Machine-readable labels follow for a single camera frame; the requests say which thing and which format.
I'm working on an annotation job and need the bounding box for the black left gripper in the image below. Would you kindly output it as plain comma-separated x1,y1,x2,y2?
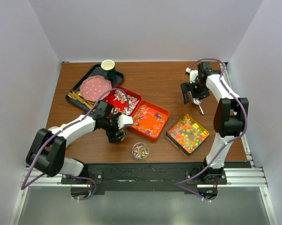
102,112,126,143

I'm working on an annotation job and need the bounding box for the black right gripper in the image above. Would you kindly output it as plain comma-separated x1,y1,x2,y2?
181,80,210,105

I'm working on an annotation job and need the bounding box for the silver metal scoop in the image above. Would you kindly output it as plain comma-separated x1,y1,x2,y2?
193,98,204,115

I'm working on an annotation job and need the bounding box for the gold jar lid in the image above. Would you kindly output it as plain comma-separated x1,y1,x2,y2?
115,129,126,143

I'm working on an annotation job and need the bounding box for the red box of swirl candies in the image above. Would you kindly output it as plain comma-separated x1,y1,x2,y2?
104,86,141,115

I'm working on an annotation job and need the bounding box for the tin of star candies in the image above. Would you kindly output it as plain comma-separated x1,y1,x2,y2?
166,114,210,156

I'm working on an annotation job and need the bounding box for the orange box of candies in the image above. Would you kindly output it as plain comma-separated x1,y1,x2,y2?
128,100,170,142

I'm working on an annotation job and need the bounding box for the clear glass jar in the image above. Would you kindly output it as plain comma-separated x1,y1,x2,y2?
132,142,149,160

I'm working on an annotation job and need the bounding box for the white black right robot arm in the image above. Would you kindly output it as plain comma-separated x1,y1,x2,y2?
180,59,249,184

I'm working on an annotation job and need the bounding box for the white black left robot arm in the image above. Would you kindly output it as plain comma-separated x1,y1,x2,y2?
26,101,133,184

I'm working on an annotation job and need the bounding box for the pink polka dot plate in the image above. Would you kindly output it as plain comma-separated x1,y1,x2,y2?
80,75,112,102

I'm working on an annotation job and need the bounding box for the gold cutlery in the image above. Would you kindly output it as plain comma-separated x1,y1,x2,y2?
67,91,94,109

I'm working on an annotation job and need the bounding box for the yellow mug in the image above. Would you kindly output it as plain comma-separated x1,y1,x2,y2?
48,126,61,132

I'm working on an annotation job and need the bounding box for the dark green mug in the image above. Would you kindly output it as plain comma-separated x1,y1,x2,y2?
101,60,116,81

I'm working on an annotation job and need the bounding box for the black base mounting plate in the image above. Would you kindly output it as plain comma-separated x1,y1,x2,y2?
61,163,227,201

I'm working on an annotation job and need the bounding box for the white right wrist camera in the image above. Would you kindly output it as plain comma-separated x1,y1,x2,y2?
186,67,198,83

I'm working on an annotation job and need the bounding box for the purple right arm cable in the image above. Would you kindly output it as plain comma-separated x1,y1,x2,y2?
175,58,249,195

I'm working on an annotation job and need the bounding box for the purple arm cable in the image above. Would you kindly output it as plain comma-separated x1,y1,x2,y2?
21,88,130,201
175,58,249,195

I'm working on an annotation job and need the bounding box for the aluminium frame rail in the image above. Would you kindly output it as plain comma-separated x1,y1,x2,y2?
31,168,268,187

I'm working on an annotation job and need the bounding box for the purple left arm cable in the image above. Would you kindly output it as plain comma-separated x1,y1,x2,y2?
21,88,130,201

